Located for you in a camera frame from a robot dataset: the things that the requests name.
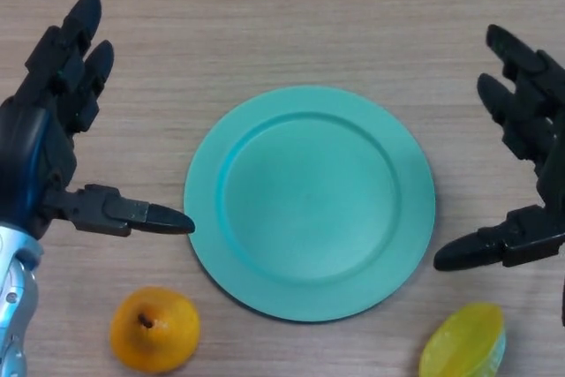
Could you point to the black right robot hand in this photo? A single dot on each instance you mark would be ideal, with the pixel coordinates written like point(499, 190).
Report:
point(543, 107)

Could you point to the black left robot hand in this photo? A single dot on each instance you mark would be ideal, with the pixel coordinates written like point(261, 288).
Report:
point(42, 147)

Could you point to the yellow starfruit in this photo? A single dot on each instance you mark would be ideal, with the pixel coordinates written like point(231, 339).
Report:
point(463, 344)

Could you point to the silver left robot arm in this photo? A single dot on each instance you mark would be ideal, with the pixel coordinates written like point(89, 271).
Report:
point(17, 302)

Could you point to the teal round plate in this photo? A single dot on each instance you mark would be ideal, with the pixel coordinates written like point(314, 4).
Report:
point(309, 209)

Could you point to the orange pear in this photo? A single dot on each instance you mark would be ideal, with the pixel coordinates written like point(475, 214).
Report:
point(161, 335)

